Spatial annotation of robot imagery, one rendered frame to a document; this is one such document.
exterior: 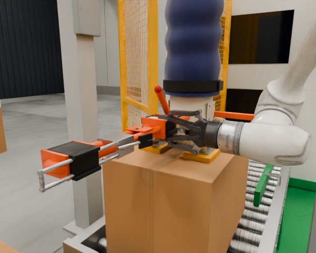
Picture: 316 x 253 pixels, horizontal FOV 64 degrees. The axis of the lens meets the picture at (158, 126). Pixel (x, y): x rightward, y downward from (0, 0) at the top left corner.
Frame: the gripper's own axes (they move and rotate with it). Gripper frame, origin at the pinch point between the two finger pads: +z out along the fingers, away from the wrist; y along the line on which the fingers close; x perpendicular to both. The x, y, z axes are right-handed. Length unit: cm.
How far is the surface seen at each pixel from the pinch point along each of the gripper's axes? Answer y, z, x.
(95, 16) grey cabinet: -50, 89, 68
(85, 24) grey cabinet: -44, 89, 58
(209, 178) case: 12.4, -18.5, -1.9
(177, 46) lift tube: -25.1, 1.6, 15.9
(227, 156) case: 12.5, -17.8, 19.0
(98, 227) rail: 49, 30, 2
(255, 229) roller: 54, -27, 44
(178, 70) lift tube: -17.2, 0.9, 15.3
